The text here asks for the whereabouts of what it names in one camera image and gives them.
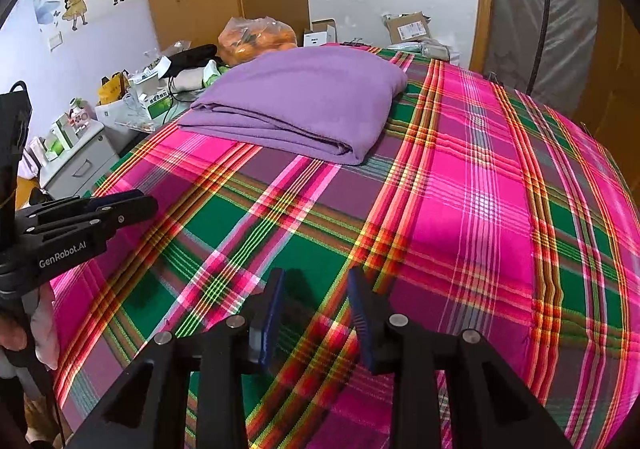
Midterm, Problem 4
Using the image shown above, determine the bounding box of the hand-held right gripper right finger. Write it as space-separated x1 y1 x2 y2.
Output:
347 266 576 449

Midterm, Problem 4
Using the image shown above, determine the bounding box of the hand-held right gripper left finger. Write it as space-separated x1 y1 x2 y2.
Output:
65 268 286 449

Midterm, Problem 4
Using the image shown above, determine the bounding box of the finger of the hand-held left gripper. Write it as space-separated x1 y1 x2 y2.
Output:
15 195 159 251
15 188 141 226

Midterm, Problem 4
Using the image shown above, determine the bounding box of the purple fleece garment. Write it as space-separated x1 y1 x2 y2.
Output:
176 48 408 166

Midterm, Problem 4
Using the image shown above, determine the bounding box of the person's left hand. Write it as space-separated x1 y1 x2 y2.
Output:
0 316 33 354

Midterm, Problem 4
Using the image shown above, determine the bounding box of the grey drawer cabinet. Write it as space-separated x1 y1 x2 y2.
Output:
37 122 121 200

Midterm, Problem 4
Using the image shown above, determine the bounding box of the pink cloth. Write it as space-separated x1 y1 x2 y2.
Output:
30 286 62 371

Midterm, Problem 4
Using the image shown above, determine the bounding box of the green white carton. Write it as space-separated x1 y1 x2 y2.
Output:
45 122 69 158

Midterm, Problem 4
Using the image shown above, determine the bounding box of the green white box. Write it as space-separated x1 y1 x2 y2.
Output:
132 89 173 120

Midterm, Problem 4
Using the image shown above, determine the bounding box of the yellow bag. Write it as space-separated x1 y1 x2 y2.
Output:
96 72 130 105

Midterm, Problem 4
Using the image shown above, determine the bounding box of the beige roll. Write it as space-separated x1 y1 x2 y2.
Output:
177 64 211 90

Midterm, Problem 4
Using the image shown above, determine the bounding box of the pink green plaid bedsheet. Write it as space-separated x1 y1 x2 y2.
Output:
50 43 636 449

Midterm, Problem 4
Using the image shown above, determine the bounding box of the black bag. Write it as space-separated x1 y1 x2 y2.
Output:
167 44 218 77

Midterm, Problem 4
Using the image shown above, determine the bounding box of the bag of oranges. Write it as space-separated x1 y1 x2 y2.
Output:
218 16 298 66

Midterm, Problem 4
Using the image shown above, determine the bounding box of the small white box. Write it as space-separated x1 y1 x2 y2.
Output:
303 19 338 48

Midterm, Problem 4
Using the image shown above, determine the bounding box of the grey plastic parcel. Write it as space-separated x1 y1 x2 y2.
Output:
390 40 451 62

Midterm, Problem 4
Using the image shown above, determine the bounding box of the brown cardboard box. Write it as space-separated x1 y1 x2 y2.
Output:
384 12 432 44

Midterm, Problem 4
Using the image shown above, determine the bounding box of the wooden door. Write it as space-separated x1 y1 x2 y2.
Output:
575 0 640 140

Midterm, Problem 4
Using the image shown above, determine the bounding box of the clear plastic door curtain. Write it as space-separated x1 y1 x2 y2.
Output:
492 0 601 102

